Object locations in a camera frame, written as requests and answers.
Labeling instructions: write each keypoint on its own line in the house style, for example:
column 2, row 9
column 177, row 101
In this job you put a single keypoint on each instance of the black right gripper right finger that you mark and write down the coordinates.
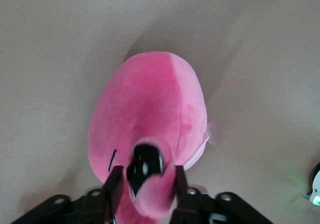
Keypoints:
column 185, row 204

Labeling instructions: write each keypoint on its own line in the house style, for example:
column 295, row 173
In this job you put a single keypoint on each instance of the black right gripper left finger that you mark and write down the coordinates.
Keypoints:
column 110, row 199

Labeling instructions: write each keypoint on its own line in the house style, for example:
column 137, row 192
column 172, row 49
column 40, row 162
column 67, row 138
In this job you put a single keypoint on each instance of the bright pink round plush toy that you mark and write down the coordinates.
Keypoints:
column 150, row 96

